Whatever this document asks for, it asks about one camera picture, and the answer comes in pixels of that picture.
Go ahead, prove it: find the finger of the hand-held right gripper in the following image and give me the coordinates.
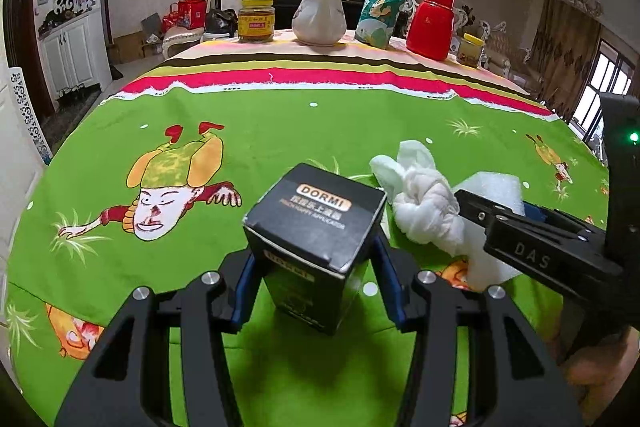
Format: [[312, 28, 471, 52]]
[[454, 189, 627, 294], [522, 201, 608, 253]]

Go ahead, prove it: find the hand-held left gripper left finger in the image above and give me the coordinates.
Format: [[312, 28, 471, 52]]
[[55, 252, 261, 427]]

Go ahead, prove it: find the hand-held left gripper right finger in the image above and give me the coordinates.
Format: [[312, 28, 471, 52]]
[[372, 237, 583, 427]]

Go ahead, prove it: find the white foam piece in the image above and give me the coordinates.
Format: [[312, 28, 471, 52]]
[[452, 171, 526, 293]]

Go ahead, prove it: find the black cardboard box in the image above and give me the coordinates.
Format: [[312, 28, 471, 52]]
[[242, 163, 388, 337]]

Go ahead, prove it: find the white tissue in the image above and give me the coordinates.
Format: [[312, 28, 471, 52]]
[[370, 139, 473, 258]]

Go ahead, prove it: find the person's right hand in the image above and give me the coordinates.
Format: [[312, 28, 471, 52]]
[[560, 327, 640, 423]]

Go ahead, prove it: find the window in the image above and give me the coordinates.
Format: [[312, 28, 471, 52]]
[[570, 39, 640, 148]]

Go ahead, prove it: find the green printed cloth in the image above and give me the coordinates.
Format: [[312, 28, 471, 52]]
[[5, 84, 613, 427]]

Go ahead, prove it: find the brown curtain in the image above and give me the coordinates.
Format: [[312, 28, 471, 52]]
[[530, 0, 604, 124]]

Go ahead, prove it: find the beige carved sofa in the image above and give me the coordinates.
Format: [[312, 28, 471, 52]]
[[452, 4, 547, 94]]

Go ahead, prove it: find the small yellow-lid jar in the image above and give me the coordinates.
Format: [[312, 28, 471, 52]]
[[456, 33, 487, 69]]

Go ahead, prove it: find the red thermos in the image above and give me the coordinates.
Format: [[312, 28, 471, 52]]
[[405, 0, 457, 62]]

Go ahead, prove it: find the large yellow-lid jar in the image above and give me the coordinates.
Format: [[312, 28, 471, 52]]
[[237, 0, 275, 44]]

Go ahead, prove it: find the black bag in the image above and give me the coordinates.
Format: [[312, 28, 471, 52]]
[[205, 8, 239, 39]]

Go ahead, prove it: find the red gift box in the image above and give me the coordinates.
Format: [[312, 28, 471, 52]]
[[176, 0, 207, 28]]

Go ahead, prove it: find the white ceramic teapot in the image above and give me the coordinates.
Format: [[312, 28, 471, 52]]
[[291, 0, 349, 47]]

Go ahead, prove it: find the green snack bag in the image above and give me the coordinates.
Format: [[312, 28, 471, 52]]
[[355, 0, 415, 50]]

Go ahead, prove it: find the black piano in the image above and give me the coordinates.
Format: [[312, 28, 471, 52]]
[[249, 0, 373, 32]]

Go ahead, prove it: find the white cabinet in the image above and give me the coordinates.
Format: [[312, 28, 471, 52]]
[[37, 11, 114, 98]]

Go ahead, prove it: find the dark wooden door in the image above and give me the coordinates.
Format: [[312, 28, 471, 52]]
[[2, 0, 56, 124]]

